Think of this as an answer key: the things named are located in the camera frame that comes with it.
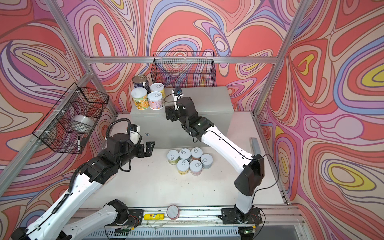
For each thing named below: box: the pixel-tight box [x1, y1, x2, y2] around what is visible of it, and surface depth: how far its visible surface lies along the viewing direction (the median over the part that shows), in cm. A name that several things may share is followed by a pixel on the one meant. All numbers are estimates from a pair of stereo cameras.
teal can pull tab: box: [179, 148, 191, 162], surface depth 92 cm
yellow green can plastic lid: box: [131, 87, 150, 111], surface depth 72 cm
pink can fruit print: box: [189, 159, 203, 176], surface depth 87 cm
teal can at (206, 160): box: [200, 153, 214, 170], surface depth 90 cm
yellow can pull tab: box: [150, 82, 166, 97], surface depth 78 cm
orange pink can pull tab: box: [191, 147, 203, 161], surface depth 93 cm
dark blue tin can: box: [132, 74, 152, 95], surface depth 75 cm
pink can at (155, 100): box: [147, 91, 165, 111], surface depth 73 cm
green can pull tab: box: [167, 149, 181, 165], surface depth 91 cm
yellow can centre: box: [176, 159, 190, 176], surface depth 88 cm
